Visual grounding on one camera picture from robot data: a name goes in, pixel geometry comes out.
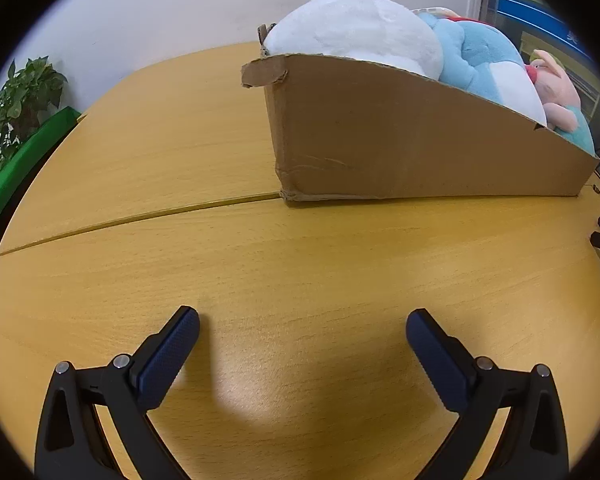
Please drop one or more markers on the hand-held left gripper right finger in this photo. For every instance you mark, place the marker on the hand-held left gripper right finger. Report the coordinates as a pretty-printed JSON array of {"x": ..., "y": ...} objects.
[{"x": 437, "y": 360}]

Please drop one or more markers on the pink pig plush toy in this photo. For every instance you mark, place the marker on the pink pig plush toy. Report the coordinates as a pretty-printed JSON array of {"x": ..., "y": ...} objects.
[{"x": 555, "y": 80}]

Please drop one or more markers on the brown cardboard box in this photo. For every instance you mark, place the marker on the brown cardboard box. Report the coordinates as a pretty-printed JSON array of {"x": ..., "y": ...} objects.
[{"x": 380, "y": 135}]

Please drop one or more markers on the glass partition with blue stripe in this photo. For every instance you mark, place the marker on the glass partition with blue stripe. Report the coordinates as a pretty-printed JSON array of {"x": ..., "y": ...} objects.
[{"x": 530, "y": 10}]

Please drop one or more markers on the blue and white plush toy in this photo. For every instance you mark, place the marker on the blue and white plush toy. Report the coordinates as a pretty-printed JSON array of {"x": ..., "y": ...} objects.
[{"x": 480, "y": 55}]

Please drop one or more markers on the green curved panel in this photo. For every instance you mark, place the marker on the green curved panel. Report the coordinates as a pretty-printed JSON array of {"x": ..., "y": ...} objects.
[{"x": 20, "y": 160}]

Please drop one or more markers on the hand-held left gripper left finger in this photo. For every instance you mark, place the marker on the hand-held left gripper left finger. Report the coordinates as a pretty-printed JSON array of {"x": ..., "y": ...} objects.
[{"x": 170, "y": 355}]

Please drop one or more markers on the green potted plant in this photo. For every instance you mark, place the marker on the green potted plant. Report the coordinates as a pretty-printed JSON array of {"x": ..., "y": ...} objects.
[{"x": 25, "y": 90}]

